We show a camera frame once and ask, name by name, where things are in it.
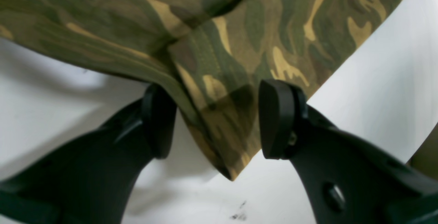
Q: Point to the camouflage t-shirt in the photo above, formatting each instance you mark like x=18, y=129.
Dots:
x=209, y=55

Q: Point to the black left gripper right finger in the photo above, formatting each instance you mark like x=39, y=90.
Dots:
x=347, y=179

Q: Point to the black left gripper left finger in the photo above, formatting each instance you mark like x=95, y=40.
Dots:
x=90, y=179

